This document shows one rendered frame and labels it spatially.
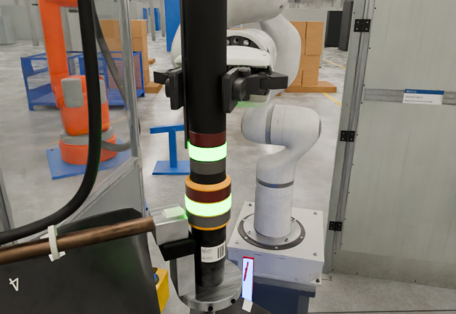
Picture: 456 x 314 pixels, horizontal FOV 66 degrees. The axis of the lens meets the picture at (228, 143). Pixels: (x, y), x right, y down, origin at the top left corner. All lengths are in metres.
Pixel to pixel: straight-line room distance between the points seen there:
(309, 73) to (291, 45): 7.72
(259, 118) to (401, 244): 1.79
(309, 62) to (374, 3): 6.55
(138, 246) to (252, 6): 0.41
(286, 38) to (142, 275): 0.67
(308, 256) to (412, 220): 1.48
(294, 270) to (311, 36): 7.63
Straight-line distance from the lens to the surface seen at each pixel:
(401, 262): 2.68
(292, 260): 1.12
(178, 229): 0.33
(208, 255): 0.35
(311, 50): 8.55
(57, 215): 0.31
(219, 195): 0.32
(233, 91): 0.29
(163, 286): 0.96
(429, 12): 2.18
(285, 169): 1.04
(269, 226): 1.13
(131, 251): 0.49
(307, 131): 0.99
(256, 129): 1.00
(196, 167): 0.31
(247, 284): 0.85
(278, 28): 0.93
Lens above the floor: 1.69
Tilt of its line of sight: 20 degrees down
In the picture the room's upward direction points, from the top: 1 degrees clockwise
